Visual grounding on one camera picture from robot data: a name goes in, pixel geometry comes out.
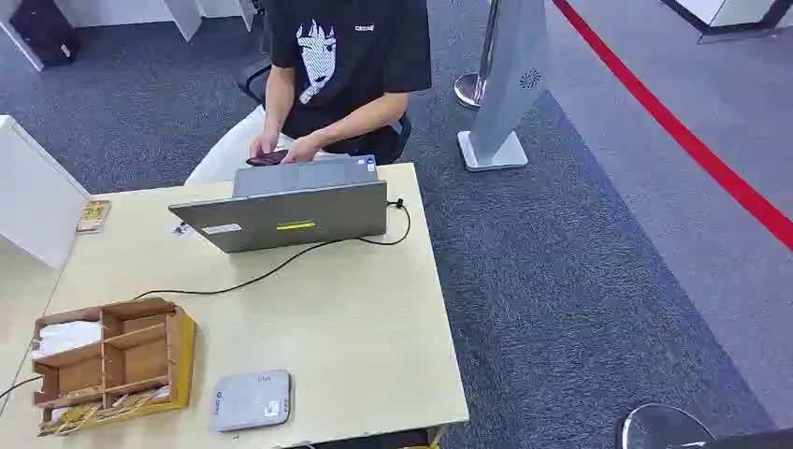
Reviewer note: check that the grey laptop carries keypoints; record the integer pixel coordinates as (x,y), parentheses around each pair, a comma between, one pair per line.
(291,214)

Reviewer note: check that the dark phone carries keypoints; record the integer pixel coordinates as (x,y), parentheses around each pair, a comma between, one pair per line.
(267,158)

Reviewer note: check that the person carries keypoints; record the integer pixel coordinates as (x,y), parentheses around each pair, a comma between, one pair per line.
(347,68)

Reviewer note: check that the pale wooden desk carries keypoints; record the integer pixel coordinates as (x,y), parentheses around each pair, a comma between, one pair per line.
(248,310)

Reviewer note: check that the grey standing kiosk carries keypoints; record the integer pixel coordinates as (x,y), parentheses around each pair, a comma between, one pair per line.
(505,87)

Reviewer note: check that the small white tag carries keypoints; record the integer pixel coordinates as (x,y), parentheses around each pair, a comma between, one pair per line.
(181,230)

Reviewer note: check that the wooden compartment box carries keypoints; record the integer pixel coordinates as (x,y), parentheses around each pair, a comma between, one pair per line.
(133,359)

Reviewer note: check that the red barrier belt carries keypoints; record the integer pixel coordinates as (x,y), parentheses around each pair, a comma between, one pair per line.
(681,133)

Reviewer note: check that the small card pack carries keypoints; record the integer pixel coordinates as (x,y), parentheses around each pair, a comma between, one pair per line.
(94,216)

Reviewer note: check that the chrome stanchion base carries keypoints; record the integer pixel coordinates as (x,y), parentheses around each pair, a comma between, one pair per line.
(663,427)

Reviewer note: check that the white cards stack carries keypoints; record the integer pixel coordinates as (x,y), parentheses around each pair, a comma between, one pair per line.
(65,338)

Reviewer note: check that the white partition panel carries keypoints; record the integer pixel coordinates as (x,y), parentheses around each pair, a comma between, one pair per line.
(34,192)

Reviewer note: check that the white cabinet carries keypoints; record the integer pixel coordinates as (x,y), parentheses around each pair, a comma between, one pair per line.
(728,15)

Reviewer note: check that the dark bag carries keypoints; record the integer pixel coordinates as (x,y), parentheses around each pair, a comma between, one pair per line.
(44,31)

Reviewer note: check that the chrome stanchion post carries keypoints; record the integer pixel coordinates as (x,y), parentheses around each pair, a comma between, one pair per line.
(476,68)

